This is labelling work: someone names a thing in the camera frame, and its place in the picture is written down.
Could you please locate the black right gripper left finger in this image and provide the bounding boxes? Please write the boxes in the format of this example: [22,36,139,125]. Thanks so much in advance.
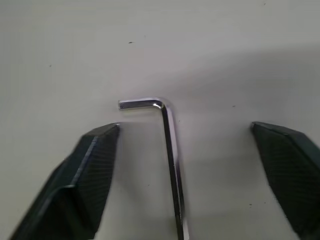
[6,122,121,240]

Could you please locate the silver L-shaped hex key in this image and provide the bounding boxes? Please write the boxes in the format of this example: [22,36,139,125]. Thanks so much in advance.
[117,96,190,240]

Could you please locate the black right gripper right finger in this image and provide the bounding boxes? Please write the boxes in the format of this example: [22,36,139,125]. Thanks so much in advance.
[250,121,320,240]

